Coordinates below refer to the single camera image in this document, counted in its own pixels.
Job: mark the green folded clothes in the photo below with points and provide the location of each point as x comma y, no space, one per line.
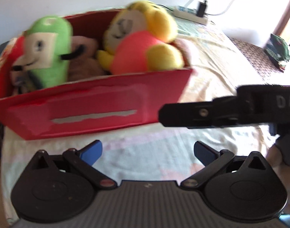
278,52

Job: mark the green cartoon bed sheet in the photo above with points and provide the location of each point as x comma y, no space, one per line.
154,152

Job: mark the yellow tiger plush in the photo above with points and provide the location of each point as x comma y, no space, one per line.
139,40

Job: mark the white power strip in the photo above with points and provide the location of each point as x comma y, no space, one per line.
189,14

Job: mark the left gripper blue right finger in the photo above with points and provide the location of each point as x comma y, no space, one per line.
204,153

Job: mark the black power adapter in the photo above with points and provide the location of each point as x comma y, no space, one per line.
202,6

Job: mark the floral patterned bench cover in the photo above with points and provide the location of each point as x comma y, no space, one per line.
262,64

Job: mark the pink plush bear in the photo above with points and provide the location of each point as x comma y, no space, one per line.
84,66

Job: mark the person's right hand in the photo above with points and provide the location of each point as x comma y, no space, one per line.
277,157

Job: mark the green plush toy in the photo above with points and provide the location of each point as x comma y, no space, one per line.
41,65

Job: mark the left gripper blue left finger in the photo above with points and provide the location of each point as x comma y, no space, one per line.
91,153

